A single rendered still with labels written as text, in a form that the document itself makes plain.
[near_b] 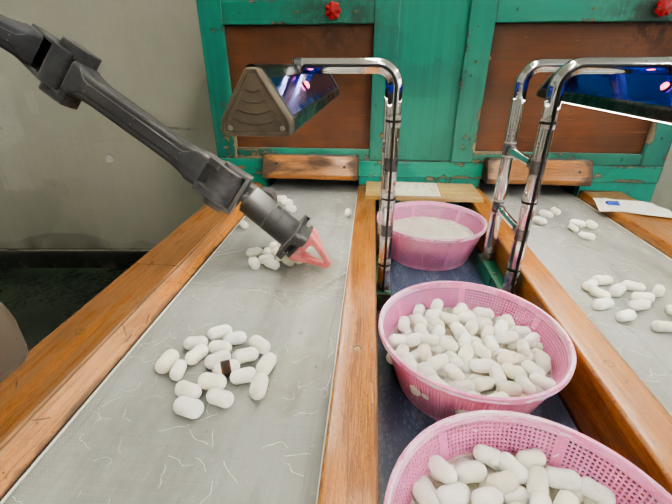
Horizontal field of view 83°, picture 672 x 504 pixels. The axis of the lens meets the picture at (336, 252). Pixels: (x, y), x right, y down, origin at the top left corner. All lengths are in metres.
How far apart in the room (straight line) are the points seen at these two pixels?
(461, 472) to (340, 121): 1.00
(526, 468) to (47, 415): 0.53
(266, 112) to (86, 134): 2.05
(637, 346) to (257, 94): 0.63
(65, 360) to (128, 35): 1.83
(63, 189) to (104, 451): 2.19
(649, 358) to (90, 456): 0.72
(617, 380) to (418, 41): 0.95
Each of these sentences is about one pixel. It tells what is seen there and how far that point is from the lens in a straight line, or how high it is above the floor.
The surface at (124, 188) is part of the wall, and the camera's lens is 2.44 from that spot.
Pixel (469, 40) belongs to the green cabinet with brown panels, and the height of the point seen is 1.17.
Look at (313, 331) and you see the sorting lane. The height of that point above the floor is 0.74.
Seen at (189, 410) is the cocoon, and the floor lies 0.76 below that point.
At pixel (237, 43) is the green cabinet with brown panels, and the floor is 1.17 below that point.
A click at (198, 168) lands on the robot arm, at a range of 0.74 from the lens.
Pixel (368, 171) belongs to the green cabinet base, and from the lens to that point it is 1.24.
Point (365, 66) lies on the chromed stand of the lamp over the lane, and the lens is 0.64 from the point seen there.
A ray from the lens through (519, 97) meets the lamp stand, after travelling 0.84.
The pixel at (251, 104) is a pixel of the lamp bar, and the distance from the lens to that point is 0.44.
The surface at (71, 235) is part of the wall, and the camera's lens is 2.72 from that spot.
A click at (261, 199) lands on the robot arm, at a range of 0.72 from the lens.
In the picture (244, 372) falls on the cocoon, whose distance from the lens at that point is 0.52.
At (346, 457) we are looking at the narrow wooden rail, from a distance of 0.43.
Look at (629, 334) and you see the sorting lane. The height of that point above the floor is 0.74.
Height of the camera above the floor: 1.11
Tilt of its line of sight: 26 degrees down
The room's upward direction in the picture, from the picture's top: straight up
